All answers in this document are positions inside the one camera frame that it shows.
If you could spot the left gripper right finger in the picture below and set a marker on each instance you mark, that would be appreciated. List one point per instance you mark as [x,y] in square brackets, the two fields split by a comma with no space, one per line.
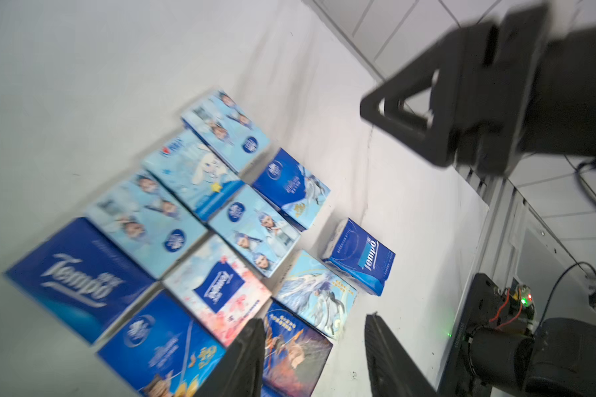
[392,372]

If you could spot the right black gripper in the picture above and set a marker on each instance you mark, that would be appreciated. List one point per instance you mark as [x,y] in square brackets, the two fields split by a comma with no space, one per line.
[479,78]

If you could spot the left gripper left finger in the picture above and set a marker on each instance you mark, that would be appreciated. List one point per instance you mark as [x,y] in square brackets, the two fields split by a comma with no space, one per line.
[240,372]

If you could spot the dark purple anime tissue pack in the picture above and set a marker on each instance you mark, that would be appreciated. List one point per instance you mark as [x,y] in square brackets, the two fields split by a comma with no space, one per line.
[295,353]

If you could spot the blue orange Vinda tissue pack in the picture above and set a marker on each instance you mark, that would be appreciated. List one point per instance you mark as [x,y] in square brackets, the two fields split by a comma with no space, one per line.
[162,350]

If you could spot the pink white Tempo tissue pack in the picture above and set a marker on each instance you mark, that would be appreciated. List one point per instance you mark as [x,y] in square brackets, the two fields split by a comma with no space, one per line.
[219,290]

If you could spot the light blue striped tissue pack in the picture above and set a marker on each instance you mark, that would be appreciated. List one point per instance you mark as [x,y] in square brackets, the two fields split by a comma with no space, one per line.
[316,294]

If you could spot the blue white Vinda tissue pack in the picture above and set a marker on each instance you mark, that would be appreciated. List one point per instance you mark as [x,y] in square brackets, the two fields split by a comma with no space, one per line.
[360,256]

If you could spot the light blue figures tissue pack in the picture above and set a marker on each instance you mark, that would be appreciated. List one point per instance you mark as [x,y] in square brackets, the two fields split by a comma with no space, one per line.
[256,231]

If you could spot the blue barcode tissue pack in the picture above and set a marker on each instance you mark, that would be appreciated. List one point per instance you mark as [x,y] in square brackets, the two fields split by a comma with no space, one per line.
[296,193]

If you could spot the light blue Vinda tissue pack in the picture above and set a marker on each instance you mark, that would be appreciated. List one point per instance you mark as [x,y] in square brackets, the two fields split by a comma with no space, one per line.
[147,222]

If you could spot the dark blue Tempo tissue pack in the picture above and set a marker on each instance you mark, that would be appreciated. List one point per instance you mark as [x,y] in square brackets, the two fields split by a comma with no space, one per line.
[82,278]

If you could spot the light blue cartoon tissue pack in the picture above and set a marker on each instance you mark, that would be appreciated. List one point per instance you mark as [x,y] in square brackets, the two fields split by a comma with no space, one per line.
[194,174]

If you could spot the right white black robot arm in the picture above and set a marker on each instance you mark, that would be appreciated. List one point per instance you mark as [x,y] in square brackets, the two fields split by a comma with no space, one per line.
[561,112]

